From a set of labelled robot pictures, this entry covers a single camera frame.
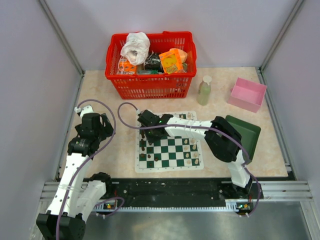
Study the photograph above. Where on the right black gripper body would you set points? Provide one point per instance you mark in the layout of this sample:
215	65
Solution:
150	136

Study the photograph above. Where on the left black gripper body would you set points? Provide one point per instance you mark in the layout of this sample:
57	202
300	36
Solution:
105	131

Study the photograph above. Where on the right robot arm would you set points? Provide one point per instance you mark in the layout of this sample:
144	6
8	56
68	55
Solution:
224	141

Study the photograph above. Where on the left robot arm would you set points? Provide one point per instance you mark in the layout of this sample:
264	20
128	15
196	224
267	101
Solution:
66	216

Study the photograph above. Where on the dark queen chess piece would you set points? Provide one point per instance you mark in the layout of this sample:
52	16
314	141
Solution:
142	144

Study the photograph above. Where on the green white chess mat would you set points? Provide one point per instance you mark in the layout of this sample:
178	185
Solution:
171	154

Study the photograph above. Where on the red plastic basket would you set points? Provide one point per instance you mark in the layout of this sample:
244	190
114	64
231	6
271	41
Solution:
149	81

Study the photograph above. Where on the small orange packet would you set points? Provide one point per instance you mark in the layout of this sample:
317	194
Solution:
125	67

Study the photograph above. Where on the black wrapped package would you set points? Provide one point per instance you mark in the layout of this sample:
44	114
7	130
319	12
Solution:
153	62

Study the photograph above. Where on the orange snack box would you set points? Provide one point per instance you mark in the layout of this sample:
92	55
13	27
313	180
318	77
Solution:
173	61

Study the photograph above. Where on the green liquid bottle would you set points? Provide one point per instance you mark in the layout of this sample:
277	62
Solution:
204	90

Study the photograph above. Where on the white crumpled plastic bag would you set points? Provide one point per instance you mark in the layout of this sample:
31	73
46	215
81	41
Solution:
136	48

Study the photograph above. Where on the dark green box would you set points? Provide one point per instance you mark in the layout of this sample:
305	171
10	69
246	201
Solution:
249	135

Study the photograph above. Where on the pink open box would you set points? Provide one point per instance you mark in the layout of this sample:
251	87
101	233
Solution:
247	95

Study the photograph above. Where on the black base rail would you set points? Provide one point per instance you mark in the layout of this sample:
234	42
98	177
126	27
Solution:
178	192

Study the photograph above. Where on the aluminium frame rail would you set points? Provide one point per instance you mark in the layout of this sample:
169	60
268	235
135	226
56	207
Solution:
61	36

